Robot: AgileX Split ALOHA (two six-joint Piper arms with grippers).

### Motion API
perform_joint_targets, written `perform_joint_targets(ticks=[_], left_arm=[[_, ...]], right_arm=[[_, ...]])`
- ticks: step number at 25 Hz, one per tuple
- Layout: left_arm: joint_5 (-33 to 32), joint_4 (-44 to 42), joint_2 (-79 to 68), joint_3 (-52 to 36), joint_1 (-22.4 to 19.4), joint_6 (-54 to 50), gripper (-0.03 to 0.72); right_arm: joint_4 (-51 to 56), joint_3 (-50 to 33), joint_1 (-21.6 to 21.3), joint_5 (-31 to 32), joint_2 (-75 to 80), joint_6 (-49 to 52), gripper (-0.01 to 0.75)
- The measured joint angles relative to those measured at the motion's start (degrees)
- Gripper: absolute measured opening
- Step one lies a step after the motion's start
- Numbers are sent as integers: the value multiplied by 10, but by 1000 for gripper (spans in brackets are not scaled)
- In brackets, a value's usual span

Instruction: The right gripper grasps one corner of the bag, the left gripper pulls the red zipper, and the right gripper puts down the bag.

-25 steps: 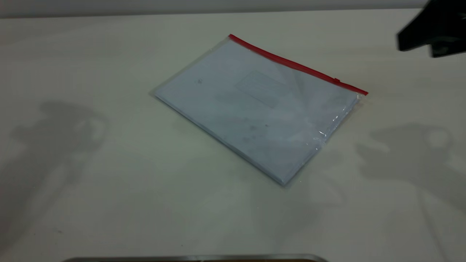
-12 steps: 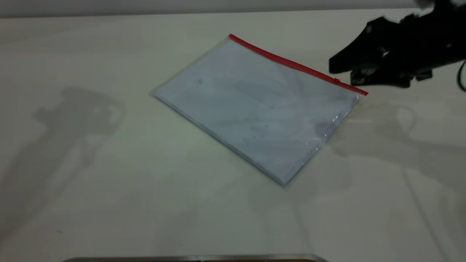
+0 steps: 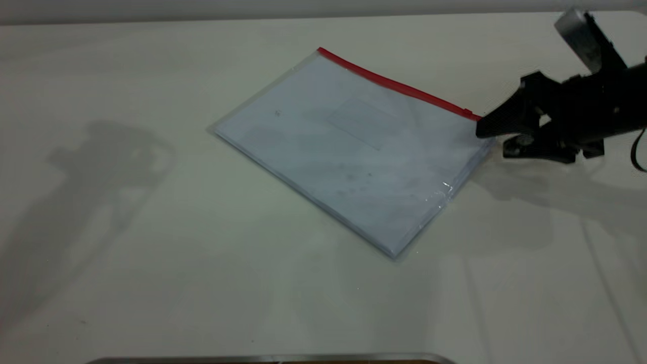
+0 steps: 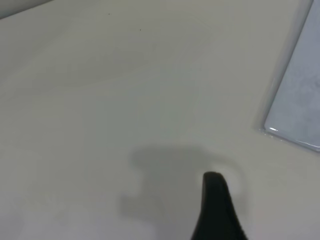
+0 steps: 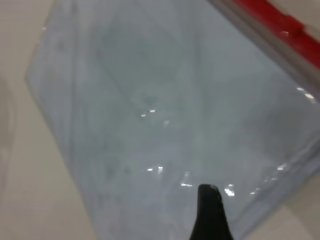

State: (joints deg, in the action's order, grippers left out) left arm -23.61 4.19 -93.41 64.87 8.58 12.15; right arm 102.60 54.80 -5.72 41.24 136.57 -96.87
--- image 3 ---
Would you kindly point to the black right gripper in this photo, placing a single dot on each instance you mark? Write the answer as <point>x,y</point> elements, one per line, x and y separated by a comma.
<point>601,108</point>

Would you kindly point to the clear plastic zipper bag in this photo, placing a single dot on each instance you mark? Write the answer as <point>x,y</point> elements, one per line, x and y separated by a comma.
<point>354,151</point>

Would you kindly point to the silver metal bar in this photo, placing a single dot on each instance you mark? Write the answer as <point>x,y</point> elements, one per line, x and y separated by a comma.
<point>273,359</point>

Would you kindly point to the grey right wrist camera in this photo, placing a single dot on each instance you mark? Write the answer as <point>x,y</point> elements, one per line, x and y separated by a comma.
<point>581,38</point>

